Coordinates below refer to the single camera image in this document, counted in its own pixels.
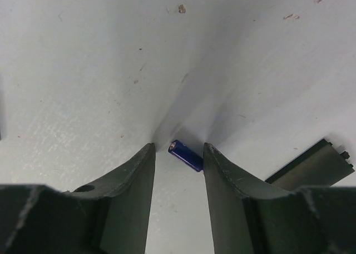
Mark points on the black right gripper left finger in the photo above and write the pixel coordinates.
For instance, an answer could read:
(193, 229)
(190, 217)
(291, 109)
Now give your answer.
(107, 215)

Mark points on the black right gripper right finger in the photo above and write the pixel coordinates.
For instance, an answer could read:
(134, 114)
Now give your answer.
(248, 215)

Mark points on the blue magenta battery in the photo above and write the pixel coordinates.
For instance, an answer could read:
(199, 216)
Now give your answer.
(186, 155)

